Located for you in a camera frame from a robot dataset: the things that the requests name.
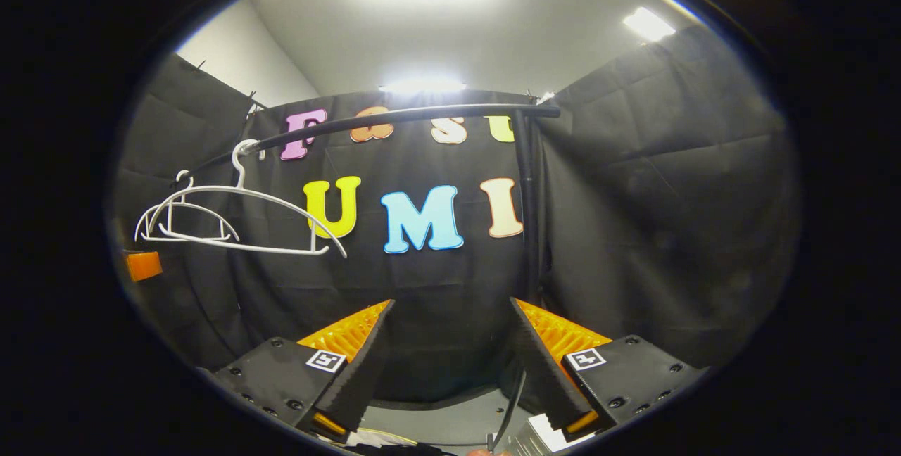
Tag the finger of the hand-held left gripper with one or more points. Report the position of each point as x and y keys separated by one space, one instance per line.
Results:
x=144 y=266

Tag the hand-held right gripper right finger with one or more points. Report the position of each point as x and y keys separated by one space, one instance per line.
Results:
x=538 y=371

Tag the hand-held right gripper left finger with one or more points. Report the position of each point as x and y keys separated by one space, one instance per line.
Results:
x=366 y=371

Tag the beige laundry hamper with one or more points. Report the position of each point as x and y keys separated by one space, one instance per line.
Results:
x=362 y=435

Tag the white clothes hanger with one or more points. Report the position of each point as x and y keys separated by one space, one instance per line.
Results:
x=184 y=203
x=267 y=248

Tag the black clothes rack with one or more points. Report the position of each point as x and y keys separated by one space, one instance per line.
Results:
x=528 y=195

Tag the white ribbed object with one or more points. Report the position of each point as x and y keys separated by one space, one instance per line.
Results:
x=545 y=435

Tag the black backdrop cloth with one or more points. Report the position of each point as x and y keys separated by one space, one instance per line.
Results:
x=669 y=195

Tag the long ceiling light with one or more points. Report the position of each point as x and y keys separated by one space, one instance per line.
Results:
x=422 y=85

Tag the small ceiling light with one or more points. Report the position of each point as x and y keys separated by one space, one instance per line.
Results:
x=647 y=23

